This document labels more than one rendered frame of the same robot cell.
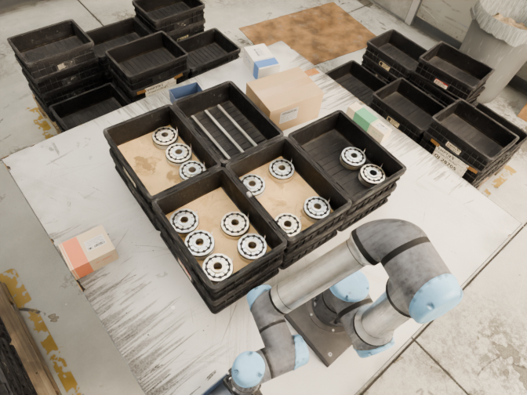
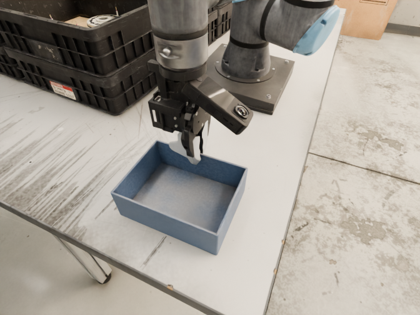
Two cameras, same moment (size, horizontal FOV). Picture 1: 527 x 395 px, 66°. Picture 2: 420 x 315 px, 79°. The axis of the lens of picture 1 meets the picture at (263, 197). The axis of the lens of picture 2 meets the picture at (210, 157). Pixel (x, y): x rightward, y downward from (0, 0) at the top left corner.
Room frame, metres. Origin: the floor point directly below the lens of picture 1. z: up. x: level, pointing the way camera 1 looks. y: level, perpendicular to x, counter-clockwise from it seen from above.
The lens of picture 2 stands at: (-0.11, 0.06, 1.12)
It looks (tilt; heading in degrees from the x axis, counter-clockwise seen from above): 46 degrees down; 341
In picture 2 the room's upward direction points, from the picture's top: straight up
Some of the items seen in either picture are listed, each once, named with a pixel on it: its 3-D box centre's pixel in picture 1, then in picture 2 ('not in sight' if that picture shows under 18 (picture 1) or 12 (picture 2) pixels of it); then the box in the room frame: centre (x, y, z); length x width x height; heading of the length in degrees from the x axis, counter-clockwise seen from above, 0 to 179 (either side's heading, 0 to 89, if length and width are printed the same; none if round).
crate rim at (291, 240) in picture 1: (287, 185); not in sight; (0.94, -0.08, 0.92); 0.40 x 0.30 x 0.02; 43
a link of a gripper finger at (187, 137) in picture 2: not in sight; (190, 135); (0.22, -0.02, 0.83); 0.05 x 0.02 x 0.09; 138
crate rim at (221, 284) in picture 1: (218, 223); (79, 4); (0.73, 0.14, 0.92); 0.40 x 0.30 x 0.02; 43
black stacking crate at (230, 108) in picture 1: (227, 129); not in sight; (1.23, 0.19, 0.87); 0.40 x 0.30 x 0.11; 43
